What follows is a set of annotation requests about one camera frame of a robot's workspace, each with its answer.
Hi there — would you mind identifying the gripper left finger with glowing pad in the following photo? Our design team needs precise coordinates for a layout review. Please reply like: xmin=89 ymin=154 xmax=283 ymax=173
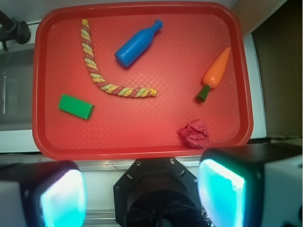
xmin=0 ymin=161 xmax=87 ymax=227

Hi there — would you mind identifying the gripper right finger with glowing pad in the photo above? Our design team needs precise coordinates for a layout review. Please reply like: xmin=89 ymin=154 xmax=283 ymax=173
xmin=197 ymin=144 xmax=303 ymax=227

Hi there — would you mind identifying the blue toy bottle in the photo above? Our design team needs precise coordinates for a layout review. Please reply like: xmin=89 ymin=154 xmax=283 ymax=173
xmin=114 ymin=20 xmax=163 ymax=68

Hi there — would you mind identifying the crumpled red paper ball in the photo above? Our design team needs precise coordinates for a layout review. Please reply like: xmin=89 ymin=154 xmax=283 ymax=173
xmin=178 ymin=119 xmax=210 ymax=148

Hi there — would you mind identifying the green rectangular block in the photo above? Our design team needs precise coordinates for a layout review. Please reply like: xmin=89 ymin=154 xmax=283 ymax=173
xmin=58 ymin=94 xmax=94 ymax=120

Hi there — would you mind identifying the orange toy carrot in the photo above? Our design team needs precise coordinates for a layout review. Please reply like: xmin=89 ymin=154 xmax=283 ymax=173
xmin=196 ymin=47 xmax=231 ymax=102

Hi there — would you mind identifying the grey toy sink basin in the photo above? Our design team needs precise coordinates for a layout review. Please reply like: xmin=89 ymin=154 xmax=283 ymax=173
xmin=0 ymin=49 xmax=34 ymax=131

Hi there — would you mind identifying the red plastic tray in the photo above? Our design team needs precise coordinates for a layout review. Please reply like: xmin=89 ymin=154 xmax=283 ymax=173
xmin=32 ymin=2 xmax=253 ymax=160

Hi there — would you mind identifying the brown cardboard panel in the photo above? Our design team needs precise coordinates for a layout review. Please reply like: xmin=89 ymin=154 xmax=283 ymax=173
xmin=252 ymin=0 xmax=303 ymax=138

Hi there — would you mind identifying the grey toy faucet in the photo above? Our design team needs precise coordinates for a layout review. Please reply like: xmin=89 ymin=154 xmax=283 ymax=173
xmin=0 ymin=11 xmax=31 ymax=51

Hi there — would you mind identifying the black octagonal camera mount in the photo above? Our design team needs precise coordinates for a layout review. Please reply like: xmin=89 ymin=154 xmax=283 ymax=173
xmin=113 ymin=158 xmax=206 ymax=227

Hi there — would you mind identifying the multicolour twisted rope toy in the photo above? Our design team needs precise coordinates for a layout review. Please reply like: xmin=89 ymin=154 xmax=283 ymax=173
xmin=80 ymin=19 xmax=158 ymax=98

